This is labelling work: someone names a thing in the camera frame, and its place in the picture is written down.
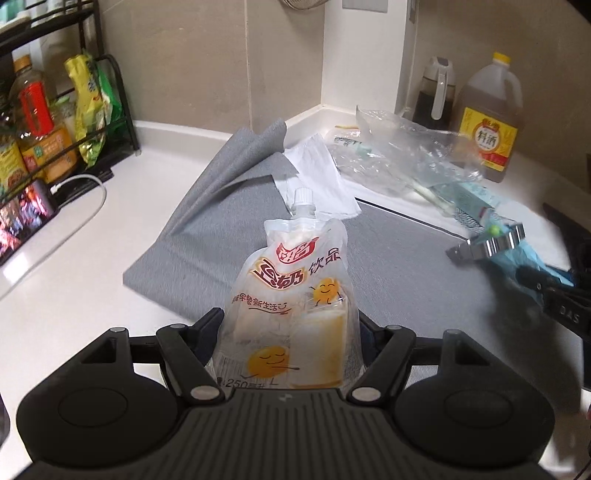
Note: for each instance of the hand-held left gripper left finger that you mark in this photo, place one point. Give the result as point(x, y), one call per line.
point(207, 332)

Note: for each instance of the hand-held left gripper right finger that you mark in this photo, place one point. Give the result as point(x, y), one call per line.
point(371, 339)

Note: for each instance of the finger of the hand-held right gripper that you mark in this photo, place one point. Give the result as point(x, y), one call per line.
point(577, 244)
point(568, 309)

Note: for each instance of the white drink pouch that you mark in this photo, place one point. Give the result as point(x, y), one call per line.
point(286, 295)

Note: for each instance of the white tissue paper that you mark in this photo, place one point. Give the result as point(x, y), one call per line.
point(318, 175)

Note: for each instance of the clear plastic bag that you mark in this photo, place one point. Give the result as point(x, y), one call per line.
point(415, 157)

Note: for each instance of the grey cloth mat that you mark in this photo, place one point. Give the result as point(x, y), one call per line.
point(406, 286)

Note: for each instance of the light blue box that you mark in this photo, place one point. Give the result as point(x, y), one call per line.
point(466, 198)

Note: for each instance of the yellow label cooking wine jug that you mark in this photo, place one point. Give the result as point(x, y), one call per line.
point(489, 138)

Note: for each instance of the dark liquid dispenser bottle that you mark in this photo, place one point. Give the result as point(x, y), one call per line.
point(431, 104)

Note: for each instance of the clear packet with yellow strip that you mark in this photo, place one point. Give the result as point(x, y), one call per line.
point(346, 138)

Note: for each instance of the smartphone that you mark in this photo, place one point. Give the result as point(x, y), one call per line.
point(23, 217)

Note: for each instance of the yellow snack packet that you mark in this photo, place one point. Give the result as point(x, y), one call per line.
point(87, 101)

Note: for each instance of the red label oil bottle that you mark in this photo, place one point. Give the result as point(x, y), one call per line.
point(37, 110)

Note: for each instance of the metal strainer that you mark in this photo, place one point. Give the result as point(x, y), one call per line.
point(300, 3)

